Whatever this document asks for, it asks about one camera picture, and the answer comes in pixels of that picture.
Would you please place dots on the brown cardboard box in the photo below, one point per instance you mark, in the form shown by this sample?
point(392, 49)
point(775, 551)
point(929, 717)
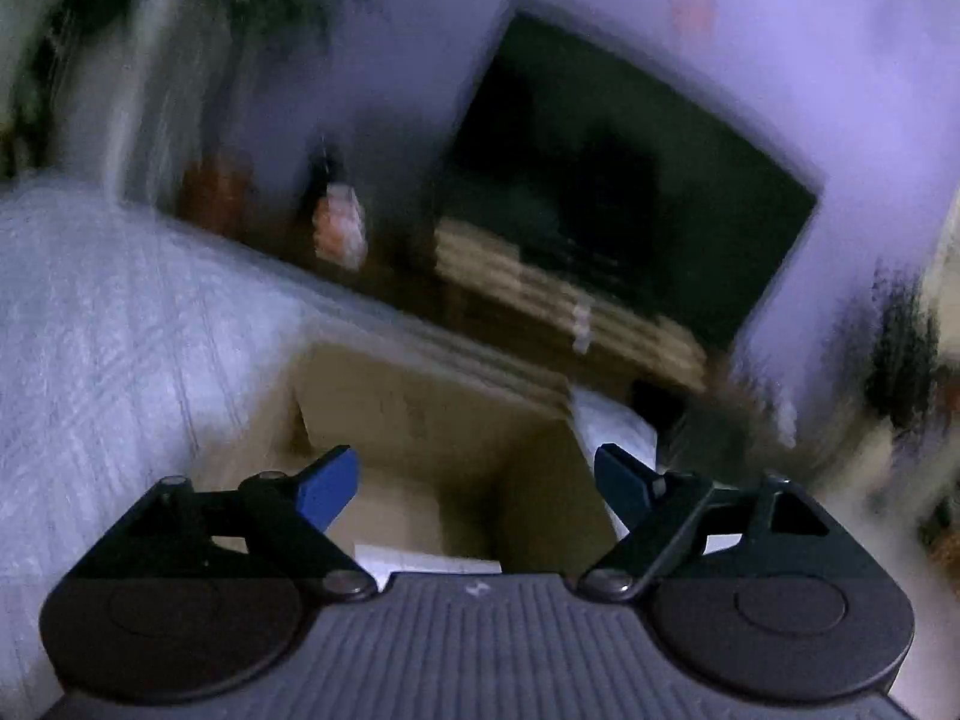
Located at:
point(420, 420)

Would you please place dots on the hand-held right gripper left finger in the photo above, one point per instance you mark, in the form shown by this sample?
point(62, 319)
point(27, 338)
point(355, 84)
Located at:
point(330, 484)

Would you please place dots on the silver quilted blanket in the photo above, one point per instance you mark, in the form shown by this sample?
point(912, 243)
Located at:
point(127, 330)

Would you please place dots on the black flat television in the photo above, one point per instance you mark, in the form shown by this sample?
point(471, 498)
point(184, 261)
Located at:
point(622, 195)

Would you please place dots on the small white sticker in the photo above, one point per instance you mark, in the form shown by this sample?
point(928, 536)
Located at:
point(580, 326)

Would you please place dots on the black speaker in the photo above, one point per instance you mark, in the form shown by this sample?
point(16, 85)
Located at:
point(319, 180)

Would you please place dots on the sheer grey curtain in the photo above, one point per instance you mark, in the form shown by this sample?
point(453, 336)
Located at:
point(127, 67)

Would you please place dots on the wooden television stand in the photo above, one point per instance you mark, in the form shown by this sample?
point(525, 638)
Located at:
point(540, 292)

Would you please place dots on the orange white tissue box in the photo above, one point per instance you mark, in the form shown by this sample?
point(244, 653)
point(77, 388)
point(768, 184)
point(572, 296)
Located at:
point(339, 229)

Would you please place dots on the white carton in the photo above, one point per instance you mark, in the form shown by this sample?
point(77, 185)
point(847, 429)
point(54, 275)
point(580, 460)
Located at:
point(420, 561)

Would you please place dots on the terracotta plant pot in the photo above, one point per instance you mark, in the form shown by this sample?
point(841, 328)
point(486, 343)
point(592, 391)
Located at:
point(217, 195)

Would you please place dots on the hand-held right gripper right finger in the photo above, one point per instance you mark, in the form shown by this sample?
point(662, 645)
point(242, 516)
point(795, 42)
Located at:
point(622, 481)

